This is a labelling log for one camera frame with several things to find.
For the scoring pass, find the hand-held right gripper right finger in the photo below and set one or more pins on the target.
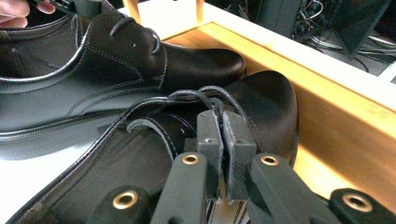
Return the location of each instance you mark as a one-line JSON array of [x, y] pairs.
[[267, 186]]

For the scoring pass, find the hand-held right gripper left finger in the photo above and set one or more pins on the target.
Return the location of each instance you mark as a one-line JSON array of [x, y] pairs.
[[186, 186]]

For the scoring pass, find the black leather shoe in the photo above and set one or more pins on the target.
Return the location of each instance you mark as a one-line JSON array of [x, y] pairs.
[[118, 59], [267, 102]]

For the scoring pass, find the wooden three-tier shoe rack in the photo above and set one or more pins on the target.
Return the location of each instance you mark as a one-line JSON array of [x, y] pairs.
[[327, 118]]

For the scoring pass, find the white table sheet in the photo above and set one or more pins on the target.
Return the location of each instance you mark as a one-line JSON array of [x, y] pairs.
[[21, 183]]

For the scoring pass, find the dark equipment box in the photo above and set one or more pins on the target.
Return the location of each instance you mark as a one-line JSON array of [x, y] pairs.
[[277, 15]]

